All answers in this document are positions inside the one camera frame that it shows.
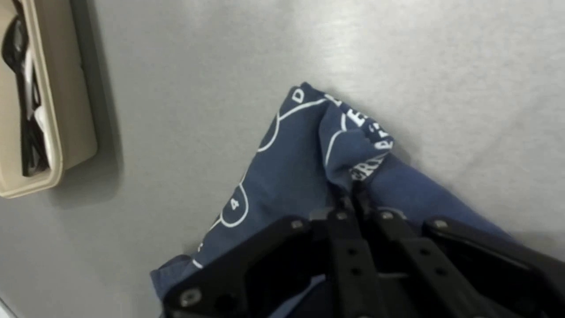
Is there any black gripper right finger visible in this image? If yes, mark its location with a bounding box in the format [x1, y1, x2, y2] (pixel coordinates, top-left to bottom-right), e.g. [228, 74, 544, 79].
[352, 185, 565, 318]

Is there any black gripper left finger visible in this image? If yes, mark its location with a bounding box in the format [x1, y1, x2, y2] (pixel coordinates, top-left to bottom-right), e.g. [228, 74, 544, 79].
[164, 210, 383, 318]

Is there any blue t-shirt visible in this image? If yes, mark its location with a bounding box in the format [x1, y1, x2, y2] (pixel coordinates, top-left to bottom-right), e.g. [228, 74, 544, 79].
[152, 83, 505, 318]

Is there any beige plastic tray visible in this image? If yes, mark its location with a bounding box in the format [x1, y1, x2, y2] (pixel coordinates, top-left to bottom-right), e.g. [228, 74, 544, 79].
[0, 0, 97, 198]

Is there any black utensil in tray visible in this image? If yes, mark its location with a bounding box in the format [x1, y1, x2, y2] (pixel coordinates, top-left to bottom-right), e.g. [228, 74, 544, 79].
[2, 14, 50, 176]

